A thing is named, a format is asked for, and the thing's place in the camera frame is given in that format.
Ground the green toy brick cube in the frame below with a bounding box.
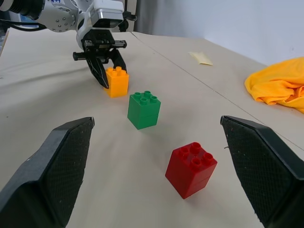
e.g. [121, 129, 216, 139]
[127, 90, 162, 131]

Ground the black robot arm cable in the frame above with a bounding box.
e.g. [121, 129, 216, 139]
[0, 19, 47, 32]

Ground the red toy brick cube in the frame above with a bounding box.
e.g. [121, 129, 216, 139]
[164, 142, 219, 200]

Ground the orange toy brick cube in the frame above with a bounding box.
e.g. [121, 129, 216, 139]
[104, 66, 130, 98]

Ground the pale yellow paper scrap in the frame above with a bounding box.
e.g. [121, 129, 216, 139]
[189, 51, 214, 66]

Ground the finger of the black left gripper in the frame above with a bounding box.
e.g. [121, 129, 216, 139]
[109, 48, 128, 75]
[86, 56, 111, 90]

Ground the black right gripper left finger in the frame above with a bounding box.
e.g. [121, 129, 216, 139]
[0, 116, 96, 228]

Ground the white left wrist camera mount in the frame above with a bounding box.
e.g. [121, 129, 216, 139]
[76, 0, 131, 52]

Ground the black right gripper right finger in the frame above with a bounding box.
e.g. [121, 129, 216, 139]
[220, 115, 304, 228]

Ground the yellow cloth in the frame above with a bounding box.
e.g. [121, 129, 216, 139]
[244, 57, 304, 111]

